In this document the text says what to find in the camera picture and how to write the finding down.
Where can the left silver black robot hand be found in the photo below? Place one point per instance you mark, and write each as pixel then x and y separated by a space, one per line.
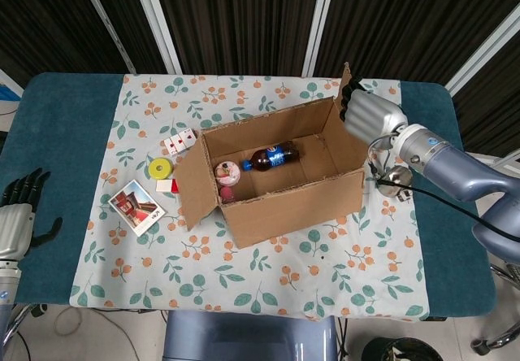
pixel 16 227

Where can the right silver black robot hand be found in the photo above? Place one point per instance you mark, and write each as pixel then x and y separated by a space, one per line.
pixel 373 117

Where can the cardboard box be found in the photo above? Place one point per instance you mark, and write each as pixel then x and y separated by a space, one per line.
pixel 292 214

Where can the chrome tube leg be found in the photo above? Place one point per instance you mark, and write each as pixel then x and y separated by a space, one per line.
pixel 14 328

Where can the teal table cover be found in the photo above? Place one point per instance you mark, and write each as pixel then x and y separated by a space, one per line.
pixel 61 133

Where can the cola bottle blue label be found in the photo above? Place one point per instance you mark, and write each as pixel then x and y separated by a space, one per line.
pixel 276 155

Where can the red building postcard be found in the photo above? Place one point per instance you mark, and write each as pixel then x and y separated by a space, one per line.
pixel 136 208

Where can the blue white box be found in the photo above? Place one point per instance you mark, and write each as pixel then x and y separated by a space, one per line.
pixel 8 90

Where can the white rectangular block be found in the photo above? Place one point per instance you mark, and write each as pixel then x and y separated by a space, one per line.
pixel 163 186

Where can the pink round tin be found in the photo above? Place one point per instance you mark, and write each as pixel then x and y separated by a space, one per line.
pixel 227 173

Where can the red rectangular block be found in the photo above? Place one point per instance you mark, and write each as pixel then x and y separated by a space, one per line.
pixel 175 186

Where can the playing card deck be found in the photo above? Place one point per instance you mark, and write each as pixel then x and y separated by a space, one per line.
pixel 180 141

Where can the floral fruit print tablecloth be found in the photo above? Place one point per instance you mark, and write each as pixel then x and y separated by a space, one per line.
pixel 243 288

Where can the black round bin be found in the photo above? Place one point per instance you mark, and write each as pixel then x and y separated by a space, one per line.
pixel 378 350

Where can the blue-grey robot torso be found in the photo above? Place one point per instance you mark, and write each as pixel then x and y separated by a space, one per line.
pixel 243 336

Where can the chrome chair base with caster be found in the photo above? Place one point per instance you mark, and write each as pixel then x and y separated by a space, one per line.
pixel 479 346

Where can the white frame rail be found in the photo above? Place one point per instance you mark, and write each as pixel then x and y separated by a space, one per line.
pixel 510 161

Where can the thin white partition post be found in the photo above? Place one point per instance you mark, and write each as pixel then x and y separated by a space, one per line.
pixel 105 21

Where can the wide white partition post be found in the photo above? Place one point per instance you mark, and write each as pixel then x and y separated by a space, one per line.
pixel 156 23

